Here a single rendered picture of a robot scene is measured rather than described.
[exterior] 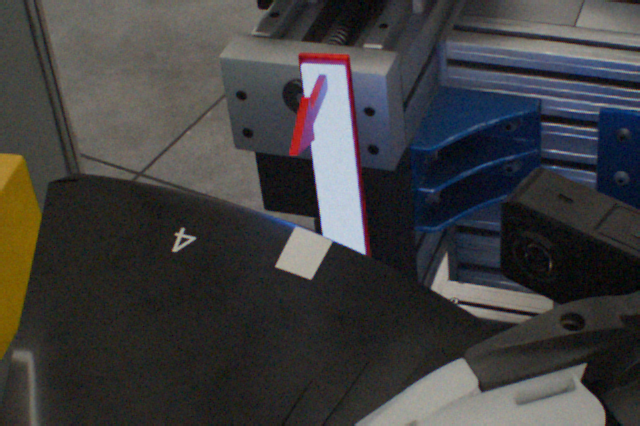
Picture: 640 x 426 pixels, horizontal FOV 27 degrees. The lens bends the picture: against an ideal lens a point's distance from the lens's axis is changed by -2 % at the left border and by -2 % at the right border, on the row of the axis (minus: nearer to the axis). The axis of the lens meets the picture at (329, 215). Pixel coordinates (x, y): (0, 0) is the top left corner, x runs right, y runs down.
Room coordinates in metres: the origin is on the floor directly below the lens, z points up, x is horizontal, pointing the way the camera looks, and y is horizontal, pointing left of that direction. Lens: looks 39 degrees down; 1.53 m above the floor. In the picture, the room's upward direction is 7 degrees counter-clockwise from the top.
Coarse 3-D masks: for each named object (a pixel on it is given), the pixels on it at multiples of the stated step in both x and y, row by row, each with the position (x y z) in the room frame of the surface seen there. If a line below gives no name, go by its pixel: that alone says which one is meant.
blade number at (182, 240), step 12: (168, 216) 0.44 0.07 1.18; (168, 228) 0.43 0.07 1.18; (180, 228) 0.43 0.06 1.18; (192, 228) 0.43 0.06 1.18; (204, 228) 0.44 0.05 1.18; (168, 240) 0.43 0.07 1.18; (180, 240) 0.43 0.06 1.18; (192, 240) 0.43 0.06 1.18; (204, 240) 0.43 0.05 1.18; (156, 252) 0.42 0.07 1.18; (168, 252) 0.42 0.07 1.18; (180, 252) 0.42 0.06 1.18; (192, 252) 0.42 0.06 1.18; (192, 264) 0.41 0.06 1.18
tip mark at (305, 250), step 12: (300, 228) 0.44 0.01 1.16; (300, 240) 0.44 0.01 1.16; (312, 240) 0.44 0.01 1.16; (324, 240) 0.44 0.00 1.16; (288, 252) 0.43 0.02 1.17; (300, 252) 0.43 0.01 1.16; (312, 252) 0.43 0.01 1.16; (324, 252) 0.43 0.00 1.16; (276, 264) 0.42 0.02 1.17; (288, 264) 0.42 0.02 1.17; (300, 264) 0.42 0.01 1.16; (312, 264) 0.42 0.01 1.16; (312, 276) 0.41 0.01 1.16
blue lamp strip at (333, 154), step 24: (312, 72) 0.53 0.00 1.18; (336, 72) 0.53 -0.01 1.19; (336, 96) 0.53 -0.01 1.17; (336, 120) 0.53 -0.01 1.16; (312, 144) 0.53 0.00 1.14; (336, 144) 0.53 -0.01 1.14; (336, 168) 0.53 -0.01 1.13; (336, 192) 0.53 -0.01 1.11; (336, 216) 0.53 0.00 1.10; (360, 216) 0.53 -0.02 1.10; (336, 240) 0.53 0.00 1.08; (360, 240) 0.53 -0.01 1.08
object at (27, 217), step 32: (0, 160) 0.65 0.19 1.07; (0, 192) 0.62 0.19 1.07; (32, 192) 0.65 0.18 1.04; (0, 224) 0.61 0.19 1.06; (32, 224) 0.64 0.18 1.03; (0, 256) 0.60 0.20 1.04; (32, 256) 0.63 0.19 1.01; (0, 288) 0.59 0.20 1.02; (0, 320) 0.58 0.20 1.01; (0, 352) 0.57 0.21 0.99
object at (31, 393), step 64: (64, 192) 0.45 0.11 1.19; (128, 192) 0.45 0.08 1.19; (64, 256) 0.42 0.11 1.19; (128, 256) 0.42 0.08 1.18; (256, 256) 0.42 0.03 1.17; (64, 320) 0.38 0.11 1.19; (128, 320) 0.38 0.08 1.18; (192, 320) 0.38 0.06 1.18; (256, 320) 0.38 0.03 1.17; (320, 320) 0.38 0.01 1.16; (384, 320) 0.39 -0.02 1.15; (448, 320) 0.40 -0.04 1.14; (64, 384) 0.34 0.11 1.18; (128, 384) 0.34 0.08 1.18; (192, 384) 0.34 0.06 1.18; (256, 384) 0.34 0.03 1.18; (320, 384) 0.34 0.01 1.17; (384, 384) 0.35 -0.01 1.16
